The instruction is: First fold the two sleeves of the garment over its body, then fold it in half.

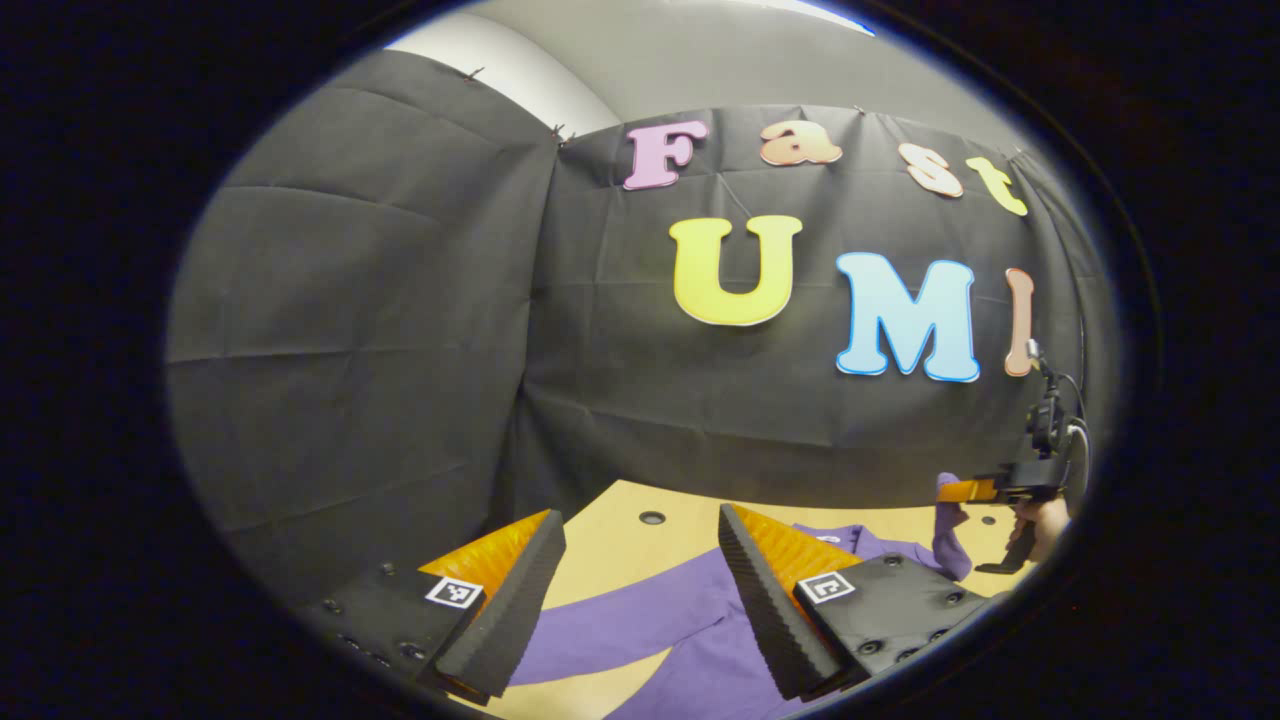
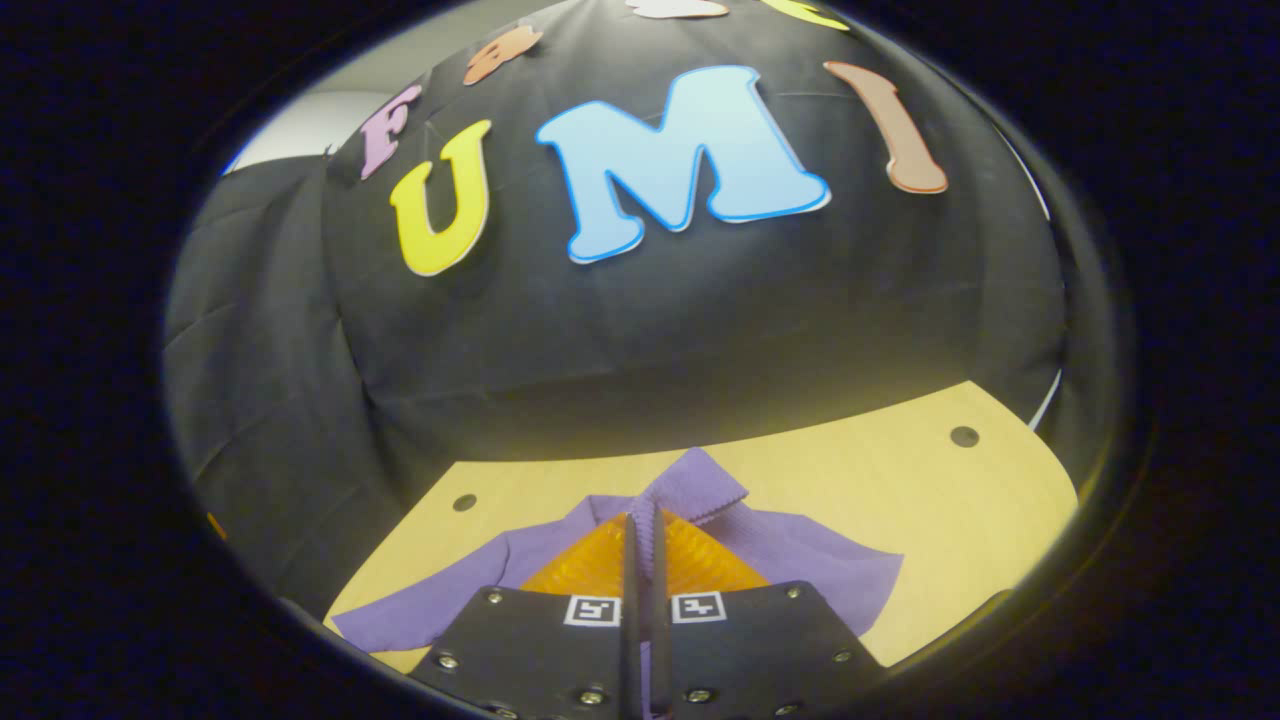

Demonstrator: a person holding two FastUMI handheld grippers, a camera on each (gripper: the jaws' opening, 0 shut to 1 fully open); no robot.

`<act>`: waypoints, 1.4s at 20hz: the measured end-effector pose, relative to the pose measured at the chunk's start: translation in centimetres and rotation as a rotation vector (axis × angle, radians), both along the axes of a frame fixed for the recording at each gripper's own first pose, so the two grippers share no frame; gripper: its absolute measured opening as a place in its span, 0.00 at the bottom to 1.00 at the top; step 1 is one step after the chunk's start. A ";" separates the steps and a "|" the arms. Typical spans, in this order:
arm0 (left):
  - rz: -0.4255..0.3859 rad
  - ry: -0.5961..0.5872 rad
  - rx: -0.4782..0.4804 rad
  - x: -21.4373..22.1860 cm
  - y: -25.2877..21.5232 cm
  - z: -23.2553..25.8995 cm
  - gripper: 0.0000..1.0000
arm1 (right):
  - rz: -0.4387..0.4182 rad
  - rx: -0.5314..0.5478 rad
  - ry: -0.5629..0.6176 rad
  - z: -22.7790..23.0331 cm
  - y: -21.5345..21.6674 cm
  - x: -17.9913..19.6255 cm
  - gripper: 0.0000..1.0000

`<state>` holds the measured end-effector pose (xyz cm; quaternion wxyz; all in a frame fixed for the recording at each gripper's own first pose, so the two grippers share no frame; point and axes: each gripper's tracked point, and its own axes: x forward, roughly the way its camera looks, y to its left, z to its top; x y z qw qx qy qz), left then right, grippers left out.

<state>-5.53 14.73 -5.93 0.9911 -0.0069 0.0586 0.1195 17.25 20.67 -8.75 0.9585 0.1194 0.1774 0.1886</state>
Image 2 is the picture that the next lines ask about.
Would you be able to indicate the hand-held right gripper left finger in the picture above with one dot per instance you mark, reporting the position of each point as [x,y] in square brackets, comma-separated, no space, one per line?
[630,600]

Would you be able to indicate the black backdrop cloth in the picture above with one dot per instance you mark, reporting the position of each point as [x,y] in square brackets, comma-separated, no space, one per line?
[650,330]

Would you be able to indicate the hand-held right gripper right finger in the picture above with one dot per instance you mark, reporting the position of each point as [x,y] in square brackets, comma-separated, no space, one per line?
[661,610]

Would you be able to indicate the purple knit cardigan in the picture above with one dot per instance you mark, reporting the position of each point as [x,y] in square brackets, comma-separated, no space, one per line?
[800,560]

